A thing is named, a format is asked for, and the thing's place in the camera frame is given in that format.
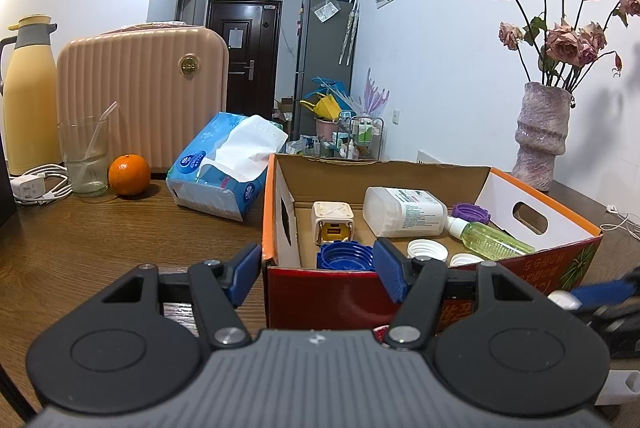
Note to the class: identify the pink ribbed suitcase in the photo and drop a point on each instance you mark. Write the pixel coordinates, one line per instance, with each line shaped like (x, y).
(145, 98)

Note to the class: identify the white plastic cap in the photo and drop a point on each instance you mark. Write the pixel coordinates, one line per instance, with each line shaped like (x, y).
(562, 300)
(427, 249)
(466, 259)

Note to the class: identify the grey refrigerator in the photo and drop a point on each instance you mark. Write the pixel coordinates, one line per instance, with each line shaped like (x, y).
(320, 63)

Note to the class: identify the dark brown entrance door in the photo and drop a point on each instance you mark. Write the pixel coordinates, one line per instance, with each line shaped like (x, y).
(245, 58)

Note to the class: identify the pink bucket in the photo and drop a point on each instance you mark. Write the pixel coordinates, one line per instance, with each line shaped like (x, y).
(326, 128)

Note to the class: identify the blue ridged plastic cap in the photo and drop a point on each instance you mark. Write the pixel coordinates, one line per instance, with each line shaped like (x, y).
(345, 255)

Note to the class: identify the green spray bottle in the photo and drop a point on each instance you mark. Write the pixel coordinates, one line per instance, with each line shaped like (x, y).
(492, 240)

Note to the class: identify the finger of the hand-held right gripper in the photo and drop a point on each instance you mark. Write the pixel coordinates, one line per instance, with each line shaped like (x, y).
(610, 288)
(615, 315)

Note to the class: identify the white wall outlet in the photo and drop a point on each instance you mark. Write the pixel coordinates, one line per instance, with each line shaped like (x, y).
(397, 116)

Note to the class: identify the white plastic bottle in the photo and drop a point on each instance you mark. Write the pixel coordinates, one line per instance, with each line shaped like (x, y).
(400, 210)

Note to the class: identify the orange fruit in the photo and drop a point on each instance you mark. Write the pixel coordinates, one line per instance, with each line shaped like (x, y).
(129, 175)

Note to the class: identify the dried pink roses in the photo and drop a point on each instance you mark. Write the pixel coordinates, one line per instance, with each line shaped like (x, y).
(562, 43)

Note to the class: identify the grey side door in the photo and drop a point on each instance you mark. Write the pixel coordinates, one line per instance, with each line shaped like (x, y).
(185, 3)

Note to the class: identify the red orange cardboard box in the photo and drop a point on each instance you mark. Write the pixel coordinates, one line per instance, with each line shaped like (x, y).
(325, 298)

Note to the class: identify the pink textured vase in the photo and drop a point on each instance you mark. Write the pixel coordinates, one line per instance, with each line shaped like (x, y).
(542, 133)

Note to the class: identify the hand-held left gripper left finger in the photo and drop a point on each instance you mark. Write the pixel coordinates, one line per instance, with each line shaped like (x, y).
(246, 275)

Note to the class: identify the blue tissue pack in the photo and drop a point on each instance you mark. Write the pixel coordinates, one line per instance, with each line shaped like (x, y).
(220, 188)

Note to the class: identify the purple striped item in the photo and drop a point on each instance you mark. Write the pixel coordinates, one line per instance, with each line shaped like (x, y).
(374, 95)

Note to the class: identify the purple plastic cap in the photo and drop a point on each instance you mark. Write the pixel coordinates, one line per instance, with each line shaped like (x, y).
(471, 213)

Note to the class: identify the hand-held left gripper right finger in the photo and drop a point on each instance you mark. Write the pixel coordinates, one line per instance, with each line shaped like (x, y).
(392, 270)

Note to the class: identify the black paper bag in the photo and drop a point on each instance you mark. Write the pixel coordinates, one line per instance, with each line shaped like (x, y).
(6, 203)

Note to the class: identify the clear drinking straw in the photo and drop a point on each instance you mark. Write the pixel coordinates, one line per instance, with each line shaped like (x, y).
(102, 123)

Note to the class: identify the clear drinking glass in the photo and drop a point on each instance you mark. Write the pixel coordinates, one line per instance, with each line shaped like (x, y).
(84, 168)

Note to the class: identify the yellow thermos jug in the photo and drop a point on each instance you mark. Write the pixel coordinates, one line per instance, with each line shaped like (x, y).
(30, 108)

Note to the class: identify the clear plastic bag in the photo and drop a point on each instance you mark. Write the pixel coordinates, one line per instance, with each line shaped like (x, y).
(326, 10)

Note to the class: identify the white folded umbrella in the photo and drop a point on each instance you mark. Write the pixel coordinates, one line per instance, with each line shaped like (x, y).
(349, 33)

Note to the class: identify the beige charger cube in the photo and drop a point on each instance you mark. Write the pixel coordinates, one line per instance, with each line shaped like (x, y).
(332, 220)

